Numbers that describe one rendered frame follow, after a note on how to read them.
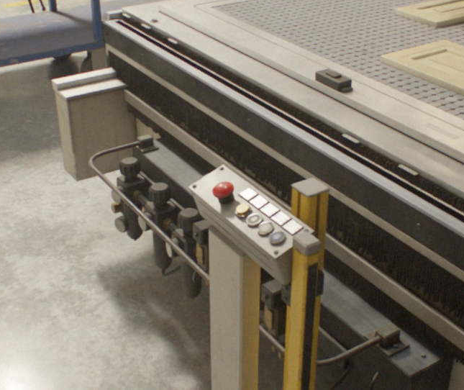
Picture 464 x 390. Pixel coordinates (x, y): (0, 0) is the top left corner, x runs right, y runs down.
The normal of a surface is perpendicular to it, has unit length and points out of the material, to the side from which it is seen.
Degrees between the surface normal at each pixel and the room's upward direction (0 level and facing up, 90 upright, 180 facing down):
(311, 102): 0
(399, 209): 90
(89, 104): 90
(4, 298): 0
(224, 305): 90
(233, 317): 90
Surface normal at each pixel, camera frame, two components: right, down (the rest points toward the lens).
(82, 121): 0.55, 0.40
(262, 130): -0.84, 0.26
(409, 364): 0.00, -0.88
